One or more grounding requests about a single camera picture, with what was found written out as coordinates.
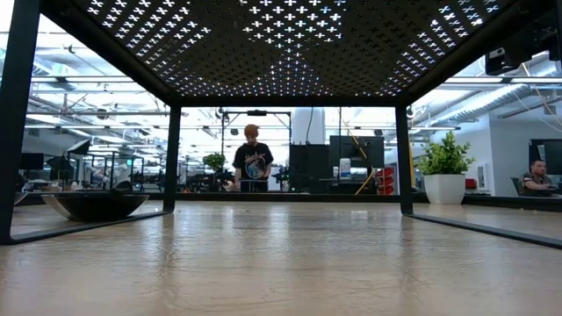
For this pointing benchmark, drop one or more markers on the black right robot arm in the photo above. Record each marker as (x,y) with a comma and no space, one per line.
(544,39)

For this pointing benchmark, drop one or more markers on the person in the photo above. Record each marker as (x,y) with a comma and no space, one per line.
(252,160)
(536,180)

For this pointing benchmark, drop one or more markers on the white round pillar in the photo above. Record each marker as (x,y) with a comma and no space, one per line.
(308,125)

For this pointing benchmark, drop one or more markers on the white wipes canister blue label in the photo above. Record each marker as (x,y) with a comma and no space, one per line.
(345,169)

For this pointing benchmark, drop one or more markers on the small green leafy plant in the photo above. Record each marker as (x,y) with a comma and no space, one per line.
(214,161)

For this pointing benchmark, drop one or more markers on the black monitor back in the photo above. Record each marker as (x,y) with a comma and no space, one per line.
(355,151)

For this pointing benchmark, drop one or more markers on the black perforated metal rack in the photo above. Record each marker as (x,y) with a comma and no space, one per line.
(281,52)

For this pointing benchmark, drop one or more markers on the green plant in white pot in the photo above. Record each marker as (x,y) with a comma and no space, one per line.
(444,162)

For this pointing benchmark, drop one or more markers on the black softbox lamp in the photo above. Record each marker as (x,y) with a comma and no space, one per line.
(79,147)

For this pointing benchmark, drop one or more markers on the small dark monitor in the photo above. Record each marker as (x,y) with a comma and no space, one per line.
(33,161)

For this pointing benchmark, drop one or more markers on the white framed wall picture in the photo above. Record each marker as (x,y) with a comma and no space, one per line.
(482,177)

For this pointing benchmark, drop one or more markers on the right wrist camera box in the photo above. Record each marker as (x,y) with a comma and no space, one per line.
(500,61)

